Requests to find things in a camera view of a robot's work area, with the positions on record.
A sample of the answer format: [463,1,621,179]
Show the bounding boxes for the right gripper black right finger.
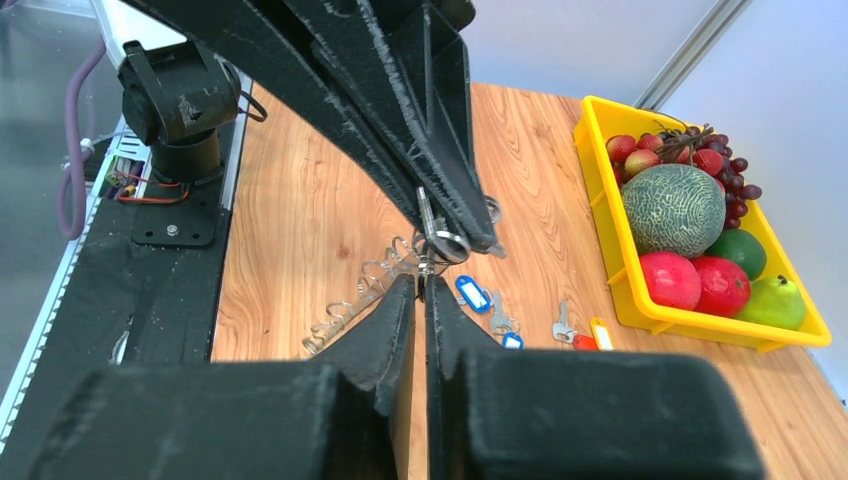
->
[423,276,766,479]

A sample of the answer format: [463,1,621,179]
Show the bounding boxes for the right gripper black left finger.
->
[28,274,416,479]

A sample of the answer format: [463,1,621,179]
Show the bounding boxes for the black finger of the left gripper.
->
[135,1,458,232]
[289,1,497,252]

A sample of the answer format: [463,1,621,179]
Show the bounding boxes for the blue tag key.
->
[489,291,524,350]
[455,275,493,314]

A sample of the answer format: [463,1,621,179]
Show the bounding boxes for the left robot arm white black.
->
[117,1,497,253]

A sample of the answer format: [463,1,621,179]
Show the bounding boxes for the red tag key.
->
[552,300,598,351]

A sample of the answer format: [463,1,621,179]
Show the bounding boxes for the yellow tag key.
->
[589,317,615,351]

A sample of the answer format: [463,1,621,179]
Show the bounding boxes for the yellow plastic fruit tray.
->
[574,95,832,353]

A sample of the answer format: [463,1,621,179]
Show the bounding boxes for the pink red apple lower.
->
[639,252,702,310]

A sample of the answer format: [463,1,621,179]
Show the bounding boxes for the small red peaches cluster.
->
[605,127,730,186]

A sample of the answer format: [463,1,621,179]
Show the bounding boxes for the red apple upper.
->
[691,256,751,318]

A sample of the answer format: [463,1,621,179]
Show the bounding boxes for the green netted melon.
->
[621,164,725,258]

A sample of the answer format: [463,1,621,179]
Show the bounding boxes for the dark green lime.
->
[704,229,767,281]

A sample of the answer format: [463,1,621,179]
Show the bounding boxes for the light green pear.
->
[735,275,807,330]

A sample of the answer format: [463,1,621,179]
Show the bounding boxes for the dark purple grape bunch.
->
[657,123,762,230]

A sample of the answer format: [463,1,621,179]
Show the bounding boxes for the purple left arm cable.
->
[55,39,109,242]

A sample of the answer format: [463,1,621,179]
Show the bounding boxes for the left corner aluminium post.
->
[634,0,751,110]

